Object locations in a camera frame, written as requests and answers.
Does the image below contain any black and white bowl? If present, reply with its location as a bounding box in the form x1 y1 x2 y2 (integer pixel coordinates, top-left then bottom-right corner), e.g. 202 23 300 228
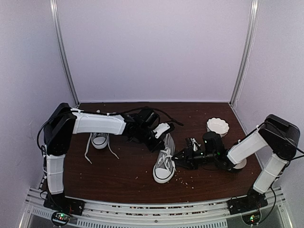
230 159 247 173

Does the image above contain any white fluted ceramic bowl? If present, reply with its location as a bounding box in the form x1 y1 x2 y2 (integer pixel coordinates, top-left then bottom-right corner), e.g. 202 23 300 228
206 117 230 138

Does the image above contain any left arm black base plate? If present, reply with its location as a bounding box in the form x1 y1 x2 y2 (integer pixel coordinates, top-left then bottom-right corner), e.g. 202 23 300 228
43 194 85 216

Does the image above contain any front aluminium rail frame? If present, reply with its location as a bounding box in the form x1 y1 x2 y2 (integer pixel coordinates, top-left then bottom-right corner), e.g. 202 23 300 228
17 188 295 228

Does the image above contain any aluminium frame post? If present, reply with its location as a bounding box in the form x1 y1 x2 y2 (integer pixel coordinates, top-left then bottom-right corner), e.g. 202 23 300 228
230 0 260 108
49 0 80 107

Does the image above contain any right aluminium frame post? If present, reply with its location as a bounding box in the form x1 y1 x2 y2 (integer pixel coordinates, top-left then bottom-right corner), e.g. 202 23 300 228
230 0 260 108

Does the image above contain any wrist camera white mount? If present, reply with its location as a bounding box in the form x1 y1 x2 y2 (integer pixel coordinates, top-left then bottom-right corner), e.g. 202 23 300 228
186 138 201 151
153 123 171 139

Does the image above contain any grey sneaker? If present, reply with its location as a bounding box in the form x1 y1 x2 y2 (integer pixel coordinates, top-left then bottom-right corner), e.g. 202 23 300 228
152 133 176 184
84 133 120 164

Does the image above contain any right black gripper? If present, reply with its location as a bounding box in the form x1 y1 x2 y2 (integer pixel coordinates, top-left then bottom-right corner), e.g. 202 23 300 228
171 146 217 170

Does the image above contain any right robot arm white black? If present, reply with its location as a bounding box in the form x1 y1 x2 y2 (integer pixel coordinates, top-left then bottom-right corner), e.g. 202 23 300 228
172 114 301 210

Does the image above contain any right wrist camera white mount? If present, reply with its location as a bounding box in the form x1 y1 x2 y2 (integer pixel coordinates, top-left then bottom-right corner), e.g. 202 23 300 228
186 138 201 151

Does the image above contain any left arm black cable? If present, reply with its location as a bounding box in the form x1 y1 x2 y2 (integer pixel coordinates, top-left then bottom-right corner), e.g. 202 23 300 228
78 106 185 127

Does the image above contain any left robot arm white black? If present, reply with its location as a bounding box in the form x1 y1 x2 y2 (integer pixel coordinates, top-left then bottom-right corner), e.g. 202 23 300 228
38 103 179 211

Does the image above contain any left aluminium frame post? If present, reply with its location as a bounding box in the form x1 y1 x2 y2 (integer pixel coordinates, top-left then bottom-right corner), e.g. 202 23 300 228
49 0 80 107

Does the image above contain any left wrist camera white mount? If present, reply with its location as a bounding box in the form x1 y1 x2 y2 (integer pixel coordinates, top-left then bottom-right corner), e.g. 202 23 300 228
153 123 171 139

